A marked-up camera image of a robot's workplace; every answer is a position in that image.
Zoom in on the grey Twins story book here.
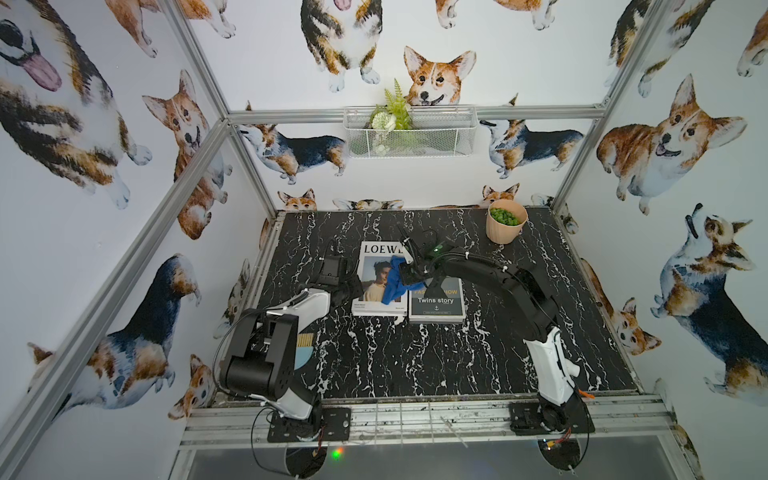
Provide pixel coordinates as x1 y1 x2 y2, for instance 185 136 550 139
408 276 466 324

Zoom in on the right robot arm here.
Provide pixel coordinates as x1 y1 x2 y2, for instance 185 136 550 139
398 234 581 431

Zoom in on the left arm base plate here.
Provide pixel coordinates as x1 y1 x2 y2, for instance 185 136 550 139
267 407 352 443

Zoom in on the LOEWE white magazine book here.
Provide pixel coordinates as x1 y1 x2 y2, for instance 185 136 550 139
351 241 408 317

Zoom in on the beige pot with green plant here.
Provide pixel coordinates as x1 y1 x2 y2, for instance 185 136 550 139
486 199 529 245

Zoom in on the green fern white flower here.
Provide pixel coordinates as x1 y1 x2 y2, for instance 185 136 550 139
367 79 413 156

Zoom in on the blue microfibre cloth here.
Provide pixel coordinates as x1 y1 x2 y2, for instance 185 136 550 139
381 256 426 305

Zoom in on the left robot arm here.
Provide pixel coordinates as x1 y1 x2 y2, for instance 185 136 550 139
218 255 362 426

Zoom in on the white wire wall basket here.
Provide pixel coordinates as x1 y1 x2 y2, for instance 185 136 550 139
343 106 479 158

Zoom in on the aluminium frame rail front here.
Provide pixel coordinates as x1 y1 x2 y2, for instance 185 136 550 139
179 395 674 450

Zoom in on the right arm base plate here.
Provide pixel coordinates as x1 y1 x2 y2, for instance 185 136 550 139
508 400 595 436

